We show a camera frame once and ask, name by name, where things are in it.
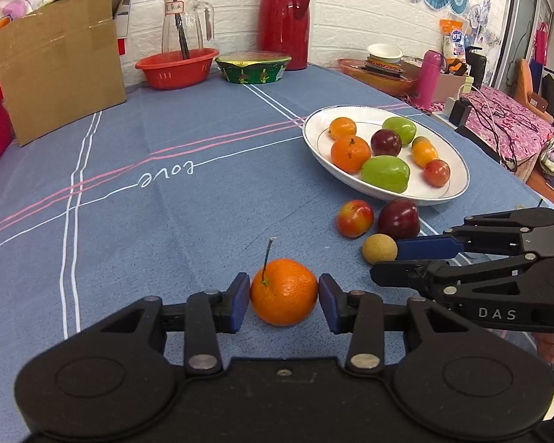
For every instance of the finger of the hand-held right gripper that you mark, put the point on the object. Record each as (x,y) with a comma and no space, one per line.
(406,273)
(424,247)

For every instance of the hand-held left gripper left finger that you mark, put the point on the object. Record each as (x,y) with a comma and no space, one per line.
(240,303)

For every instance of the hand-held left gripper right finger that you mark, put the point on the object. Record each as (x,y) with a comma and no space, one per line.
(328,304)

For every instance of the tan longan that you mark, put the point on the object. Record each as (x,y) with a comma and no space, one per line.
(378,248)
(421,140)

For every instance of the orange with long stem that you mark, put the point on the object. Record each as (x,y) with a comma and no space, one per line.
(284,293)

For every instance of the white plate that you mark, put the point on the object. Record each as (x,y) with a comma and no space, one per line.
(443,194)

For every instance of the red yellow nectarine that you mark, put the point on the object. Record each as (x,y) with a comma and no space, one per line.
(437,173)
(354,218)

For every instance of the large green plum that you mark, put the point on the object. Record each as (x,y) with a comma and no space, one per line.
(385,174)

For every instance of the small orange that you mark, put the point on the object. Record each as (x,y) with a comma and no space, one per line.
(342,128)
(424,154)

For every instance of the dark red plum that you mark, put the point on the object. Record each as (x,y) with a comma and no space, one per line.
(399,219)
(386,142)

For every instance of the large orange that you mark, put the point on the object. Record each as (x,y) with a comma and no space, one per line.
(350,154)

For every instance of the small green plum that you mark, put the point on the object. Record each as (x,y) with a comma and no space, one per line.
(400,129)

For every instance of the person's right hand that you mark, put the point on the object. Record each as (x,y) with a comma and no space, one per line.
(548,346)

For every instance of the blue striped tablecloth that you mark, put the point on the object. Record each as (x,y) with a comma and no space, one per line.
(175,221)

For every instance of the black power adapter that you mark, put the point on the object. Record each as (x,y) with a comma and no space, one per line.
(460,111)

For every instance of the pink floral cloth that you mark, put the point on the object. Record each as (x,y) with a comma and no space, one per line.
(512,134)

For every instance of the beige box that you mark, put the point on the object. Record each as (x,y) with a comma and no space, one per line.
(448,86)

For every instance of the pink bottle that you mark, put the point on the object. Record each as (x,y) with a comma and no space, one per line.
(429,80)

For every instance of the orange plastic tray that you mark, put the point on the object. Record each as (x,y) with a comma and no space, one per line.
(383,84)

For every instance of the stack of dishes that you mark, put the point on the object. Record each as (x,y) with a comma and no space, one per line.
(383,68)

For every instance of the black pump bottle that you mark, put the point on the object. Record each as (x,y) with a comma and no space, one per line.
(476,67)

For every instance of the wooden chair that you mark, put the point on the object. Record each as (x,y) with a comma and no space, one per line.
(533,90)

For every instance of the white bowl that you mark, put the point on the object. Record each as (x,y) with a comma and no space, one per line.
(384,53)

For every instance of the orange snack bag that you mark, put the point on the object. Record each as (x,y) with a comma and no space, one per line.
(452,39)

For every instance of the green patterned bowl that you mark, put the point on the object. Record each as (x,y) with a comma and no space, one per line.
(254,71)

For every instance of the pink hanging garment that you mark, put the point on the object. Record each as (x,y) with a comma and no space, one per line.
(541,44)

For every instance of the red plastic basket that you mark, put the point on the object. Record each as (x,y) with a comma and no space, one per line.
(175,71)

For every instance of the red thermos jug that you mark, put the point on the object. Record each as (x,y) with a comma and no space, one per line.
(284,18)

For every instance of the black stirring stick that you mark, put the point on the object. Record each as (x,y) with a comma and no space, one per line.
(181,27)

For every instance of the glass pitcher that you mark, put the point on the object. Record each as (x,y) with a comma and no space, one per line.
(187,23)

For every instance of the cardboard box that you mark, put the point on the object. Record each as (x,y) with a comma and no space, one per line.
(60,64)

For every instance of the blue white wall stickers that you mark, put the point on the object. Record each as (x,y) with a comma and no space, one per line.
(482,18)

